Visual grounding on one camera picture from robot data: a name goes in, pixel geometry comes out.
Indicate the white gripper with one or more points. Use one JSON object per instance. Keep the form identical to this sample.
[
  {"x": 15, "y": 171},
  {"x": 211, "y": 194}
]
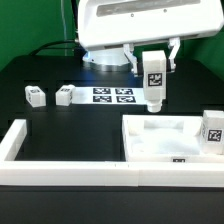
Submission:
[{"x": 113, "y": 23}]

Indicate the white square table top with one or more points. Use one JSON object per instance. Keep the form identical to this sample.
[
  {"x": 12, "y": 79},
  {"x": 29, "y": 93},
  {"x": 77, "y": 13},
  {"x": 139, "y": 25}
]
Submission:
[{"x": 154, "y": 138}]

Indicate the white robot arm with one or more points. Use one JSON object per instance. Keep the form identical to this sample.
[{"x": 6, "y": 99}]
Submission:
[{"x": 109, "y": 58}]

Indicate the white U-shaped fence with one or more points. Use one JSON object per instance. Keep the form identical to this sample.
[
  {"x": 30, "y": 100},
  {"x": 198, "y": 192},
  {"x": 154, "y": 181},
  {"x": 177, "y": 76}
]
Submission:
[{"x": 58, "y": 173}]

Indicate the white marker base plate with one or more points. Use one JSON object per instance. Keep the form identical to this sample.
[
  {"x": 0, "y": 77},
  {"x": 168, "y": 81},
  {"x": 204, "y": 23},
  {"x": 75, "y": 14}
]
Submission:
[{"x": 108, "y": 96}]

